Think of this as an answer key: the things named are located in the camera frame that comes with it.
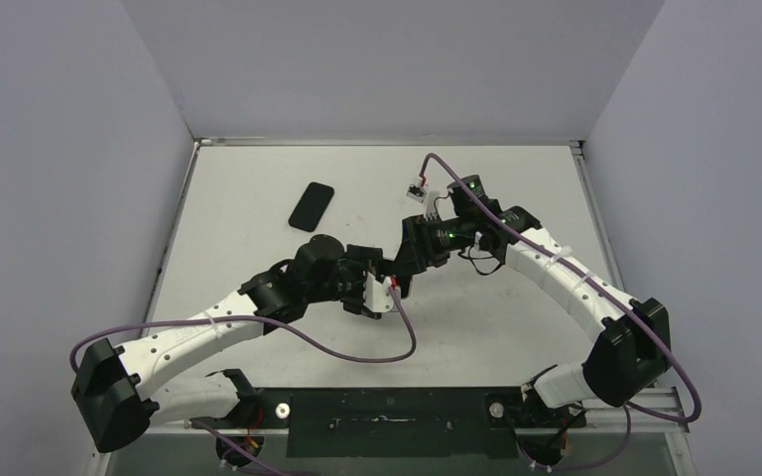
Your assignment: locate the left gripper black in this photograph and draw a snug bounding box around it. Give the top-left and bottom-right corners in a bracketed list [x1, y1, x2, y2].
[307, 248, 383, 311]

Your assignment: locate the black phone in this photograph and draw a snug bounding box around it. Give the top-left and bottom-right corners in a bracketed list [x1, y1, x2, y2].
[288, 181, 334, 232]

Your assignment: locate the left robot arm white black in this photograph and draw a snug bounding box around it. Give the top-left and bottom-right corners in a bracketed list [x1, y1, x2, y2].
[69, 235, 411, 453]

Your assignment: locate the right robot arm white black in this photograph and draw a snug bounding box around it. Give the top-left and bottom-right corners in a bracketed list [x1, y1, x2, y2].
[389, 175, 671, 425]

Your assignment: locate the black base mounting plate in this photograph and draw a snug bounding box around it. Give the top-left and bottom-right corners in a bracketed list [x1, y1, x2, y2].
[218, 387, 586, 462]

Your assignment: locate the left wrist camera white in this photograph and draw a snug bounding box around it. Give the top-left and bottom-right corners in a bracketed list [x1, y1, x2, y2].
[362, 273, 398, 318]

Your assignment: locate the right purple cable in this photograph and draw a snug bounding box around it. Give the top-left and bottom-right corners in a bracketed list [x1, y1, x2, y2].
[420, 152, 703, 474]

